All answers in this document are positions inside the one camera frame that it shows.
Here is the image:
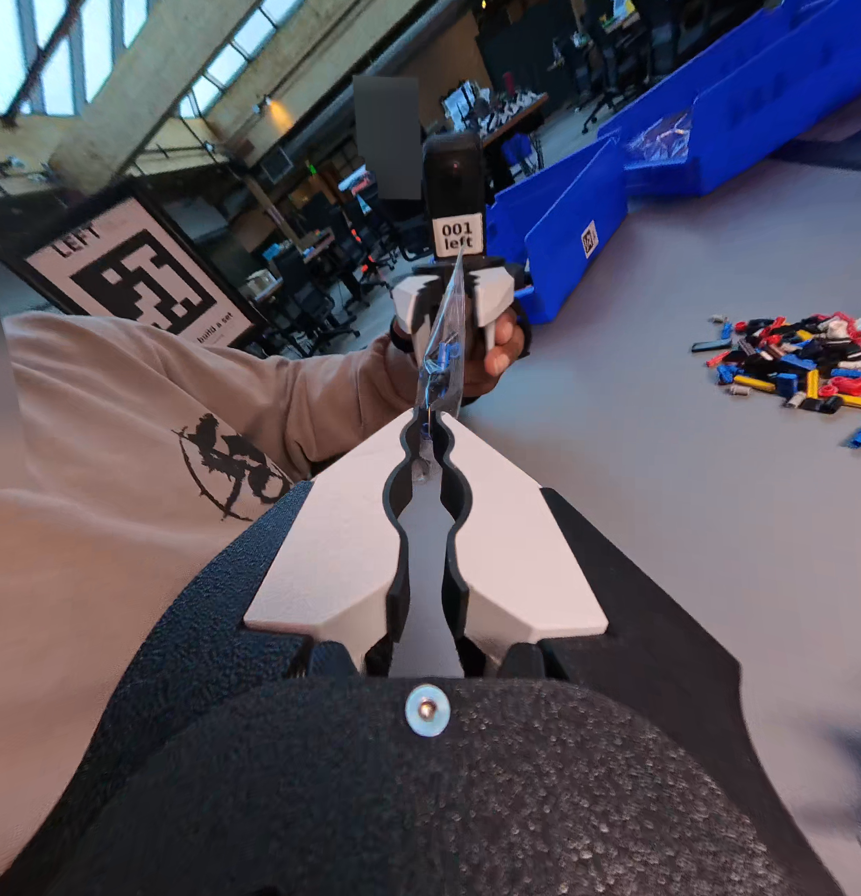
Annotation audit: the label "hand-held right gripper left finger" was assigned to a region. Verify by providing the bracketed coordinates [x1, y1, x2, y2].
[243, 408, 429, 676]

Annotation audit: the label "person's beige sweatshirt torso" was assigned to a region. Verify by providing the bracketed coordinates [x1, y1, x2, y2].
[0, 311, 312, 876]

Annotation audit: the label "blue plastic bin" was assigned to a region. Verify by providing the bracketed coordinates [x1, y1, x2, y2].
[616, 49, 861, 197]
[599, 0, 852, 134]

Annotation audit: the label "person's left forearm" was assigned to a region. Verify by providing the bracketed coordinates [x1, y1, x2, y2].
[157, 329, 417, 484]

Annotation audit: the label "crumpled clear plastic bags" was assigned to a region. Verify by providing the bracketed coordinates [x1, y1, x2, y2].
[627, 112, 694, 169]

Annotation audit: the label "cluttered background work table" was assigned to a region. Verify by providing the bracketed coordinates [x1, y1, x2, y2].
[441, 80, 550, 151]

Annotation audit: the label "black office chair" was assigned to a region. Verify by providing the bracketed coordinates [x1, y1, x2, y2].
[581, 0, 649, 134]
[273, 245, 361, 354]

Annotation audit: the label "small clear plastic bag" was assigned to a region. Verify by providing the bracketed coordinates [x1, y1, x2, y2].
[413, 248, 468, 484]

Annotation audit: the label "person's left hand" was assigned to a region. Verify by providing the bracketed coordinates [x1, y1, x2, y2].
[381, 310, 528, 405]

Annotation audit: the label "pile of colourful lego pieces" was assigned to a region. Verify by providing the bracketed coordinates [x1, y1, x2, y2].
[691, 311, 861, 449]

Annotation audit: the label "skylight window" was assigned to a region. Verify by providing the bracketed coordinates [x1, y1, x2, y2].
[178, 0, 309, 120]
[0, 0, 151, 120]

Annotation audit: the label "black white marker sign board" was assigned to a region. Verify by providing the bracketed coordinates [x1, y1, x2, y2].
[0, 183, 263, 349]

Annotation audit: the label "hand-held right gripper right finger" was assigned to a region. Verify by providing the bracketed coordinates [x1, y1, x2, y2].
[430, 408, 608, 676]

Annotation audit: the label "blue bin with code sticker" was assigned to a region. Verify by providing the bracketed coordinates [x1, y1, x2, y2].
[487, 136, 629, 326]

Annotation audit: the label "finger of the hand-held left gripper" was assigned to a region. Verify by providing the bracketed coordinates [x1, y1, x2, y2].
[469, 267, 517, 330]
[390, 273, 443, 337]

